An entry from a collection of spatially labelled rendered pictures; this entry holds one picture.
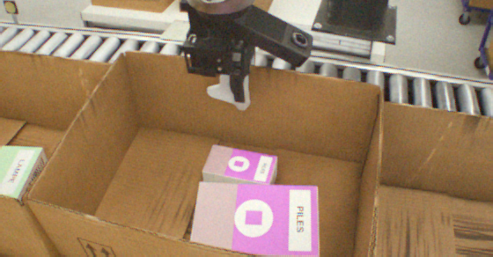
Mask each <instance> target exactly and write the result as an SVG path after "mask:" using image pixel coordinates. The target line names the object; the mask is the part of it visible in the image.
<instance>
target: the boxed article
mask: <svg viewBox="0 0 493 257"><path fill-rule="evenodd" d="M277 162H278V156H271V155H267V154H262V153H257V152H252V151H243V150H238V149H233V148H229V147H223V146H218V145H213V147H212V149H211V152H210V155H209V157H208V159H207V163H206V165H205V167H204V169H203V171H202V175H203V181H204V182H216V183H239V184H262V185H274V182H275V178H276V168H277Z"/></svg>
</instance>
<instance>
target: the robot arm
mask: <svg viewBox="0 0 493 257"><path fill-rule="evenodd" d="M254 1H255V0H181V1H180V6H181V11H186V12H187V14H188V22H189V26H190V27H189V29H188V33H187V35H186V36H187V38H186V40H185V42H184V44H183V51H184V52H183V55H184V59H185V63H186V67H187V71H188V73H190V74H196V75H202V76H205V77H216V75H217V74H221V76H220V78H219V79H220V83H219V84H215V85H212V86H209V87H208V94H209V95H210V96H211V97H212V98H215V99H221V100H223V101H226V102H230V103H232V104H234V105H235V106H236V107H237V108H238V109H239V110H245V109H246V108H247V107H248V105H249V104H251V100H249V90H248V75H247V74H250V68H249V67H250V65H255V60H256V47H258V48H260V49H262V50H264V51H266V52H268V53H270V54H272V55H274V56H276V57H278V59H281V60H283V61H285V62H287V63H289V64H291V65H293V66H295V67H297V68H299V67H301V66H302V65H303V64H304V63H305V62H306V61H307V60H308V58H309V57H310V55H311V51H312V46H313V36H312V35H311V34H309V33H307V32H305V31H303V30H300V29H298V28H296V27H295V26H293V25H291V24H289V23H287V22H285V21H284V20H283V19H281V18H279V17H277V16H275V15H273V14H271V13H270V12H268V11H265V10H263V9H260V8H257V7H255V6H253V5H252V3H253V2H254ZM191 35H195V36H191ZM190 36H191V37H190ZM189 38H190V40H189ZM187 55H190V57H189V60H190V64H191V67H189V63H188V56H187ZM232 73H233V74H232Z"/></svg>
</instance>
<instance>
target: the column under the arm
mask: <svg viewBox="0 0 493 257"><path fill-rule="evenodd" d="M388 2H389V0H321V2H320V7H319V9H318V11H317V12H316V15H315V18H314V20H313V23H312V26H311V29H312V31H315V32H322V33H332V34H333V35H339V36H345V37H351V38H358V39H364V40H368V41H375V42H380V43H386V44H393V45H394V46H395V43H396V33H397V30H396V23H397V6H396V5H393V4H391V5H390V4H388Z"/></svg>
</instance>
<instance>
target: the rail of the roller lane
mask: <svg viewBox="0 0 493 257"><path fill-rule="evenodd" d="M19 23H20V25H15V23H14V21H10V20H3V19H0V26H1V27H2V28H3V29H4V30H7V29H8V28H9V27H10V26H13V27H15V28H17V29H18V32H19V33H20V32H22V31H23V30H25V29H26V28H30V29H31V30H33V31H34V33H35V35H36V34H37V33H39V32H40V31H44V30H47V31H48V32H49V33H50V35H51V36H52V37H53V36H54V34H55V33H58V32H64V33H65V34H66V35H68V38H69V37H70V36H72V35H73V34H74V33H78V34H82V35H83V36H84V39H85V41H86V40H87V39H88V38H89V37H90V36H92V35H97V36H99V37H100V38H101V39H102V40H103V41H102V44H103V43H104V41H105V40H106V39H107V38H109V37H116V38H117V39H118V40H119V41H120V43H121V45H122V44H123V43H124V42H125V41H126V40H127V39H130V38H132V39H136V41H137V42H138V43H139V45H140V49H141V48H142V46H143V45H144V44H145V42H147V41H150V40H152V41H156V42H157V43H158V44H159V46H160V51H162V49H163V48H164V46H165V45H166V44H167V43H170V42H172V43H175V44H177V45H178V46H179V47H180V54H179V55H181V54H182V52H184V51H183V44H184V42H183V41H176V40H166V39H160V36H161V34H150V33H138V32H123V31H116V30H109V29H107V30H106V31H104V30H100V29H97V28H90V27H88V28H83V27H77V26H59V25H46V24H40V23H27V22H21V21H19ZM140 49H139V50H140ZM160 51H159V52H160ZM256 53H263V54H264V55H265V56H267V58H268V61H269V62H268V66H267V67H269V68H271V67H272V64H273V62H274V59H275V58H276V56H274V55H272V54H270V53H268V52H266V51H264V50H262V49H259V51H258V52H256ZM308 60H310V61H311V62H312V63H313V65H314V71H313V74H319V71H320V66H321V65H322V64H323V63H325V62H331V63H333V64H334V66H335V67H336V68H337V71H338V72H337V78H342V74H343V71H344V70H345V69H346V68H347V67H349V66H355V67H358V68H359V69H360V71H361V82H366V74H367V73H368V72H369V71H370V70H379V71H380V72H381V73H382V74H383V76H384V89H385V95H389V79H390V77H391V76H392V75H393V74H395V73H401V74H403V75H404V76H405V78H406V79H407V89H408V98H411V99H413V92H412V83H413V80H414V79H415V78H416V77H424V78H426V79H428V81H429V85H430V97H431V101H433V102H437V101H436V95H435V86H436V83H438V82H439V81H443V80H445V81H448V82H449V83H450V84H451V85H452V88H453V96H454V99H455V104H456V106H459V101H458V98H457V93H456V92H457V90H458V88H459V87H460V85H462V84H470V85H472V86H473V87H474V89H475V94H476V98H477V103H478V107H479V109H482V104H481V102H480V99H479V94H480V92H481V91H482V89H484V88H486V87H488V88H491V89H493V81H491V80H485V79H480V78H473V77H462V76H456V75H454V74H448V73H442V72H436V71H429V70H418V69H411V68H402V67H398V66H393V65H390V64H384V63H377V62H372V61H365V60H358V59H351V58H344V57H337V55H323V54H316V53H311V55H310V57H309V58H308Z"/></svg>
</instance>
